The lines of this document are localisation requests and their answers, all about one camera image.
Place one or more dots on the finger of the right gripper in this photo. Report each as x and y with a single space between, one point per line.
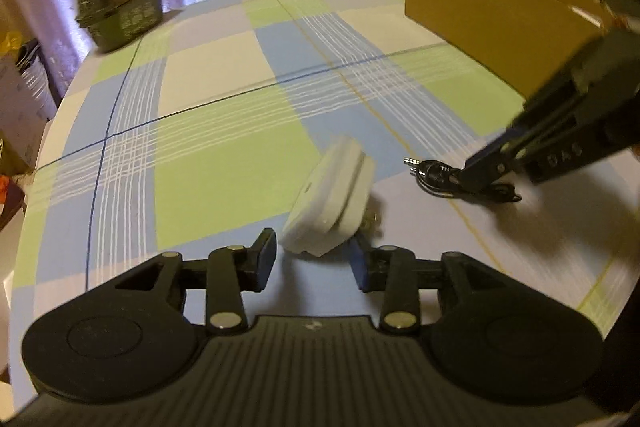
494 161

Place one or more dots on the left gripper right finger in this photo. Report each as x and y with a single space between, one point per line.
363 263

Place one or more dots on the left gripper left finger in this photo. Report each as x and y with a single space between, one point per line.
259 261

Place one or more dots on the white charger plug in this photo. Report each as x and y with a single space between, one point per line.
330 206

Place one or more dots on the open cardboard box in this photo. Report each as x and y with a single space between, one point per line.
524 42

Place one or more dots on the checked tablecloth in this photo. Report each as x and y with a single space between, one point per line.
203 132

